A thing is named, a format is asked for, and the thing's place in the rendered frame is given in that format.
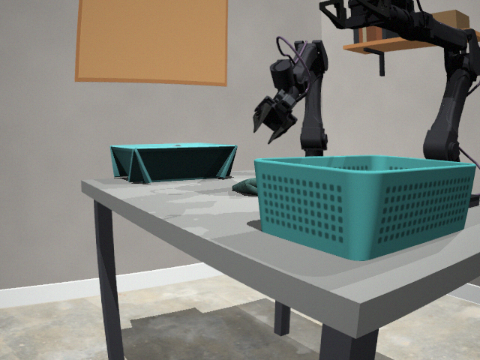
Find dark green towel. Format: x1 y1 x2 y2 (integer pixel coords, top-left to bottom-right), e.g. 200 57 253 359
232 178 258 195

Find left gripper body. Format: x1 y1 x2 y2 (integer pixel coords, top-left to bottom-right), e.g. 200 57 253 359
342 0 397 29

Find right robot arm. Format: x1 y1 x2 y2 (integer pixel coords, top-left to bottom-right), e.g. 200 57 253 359
270 40 329 157

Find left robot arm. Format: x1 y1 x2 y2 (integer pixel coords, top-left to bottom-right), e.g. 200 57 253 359
385 0 480 162

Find teal perforated basket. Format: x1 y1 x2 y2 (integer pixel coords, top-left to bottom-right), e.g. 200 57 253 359
254 155 476 261

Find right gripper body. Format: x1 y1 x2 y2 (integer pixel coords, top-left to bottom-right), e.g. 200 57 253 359
254 95 297 131

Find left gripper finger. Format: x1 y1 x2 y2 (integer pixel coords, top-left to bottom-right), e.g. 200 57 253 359
319 0 345 29
356 0 390 20

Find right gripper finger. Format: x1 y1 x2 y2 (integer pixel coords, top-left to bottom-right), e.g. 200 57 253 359
253 103 272 133
268 119 293 144

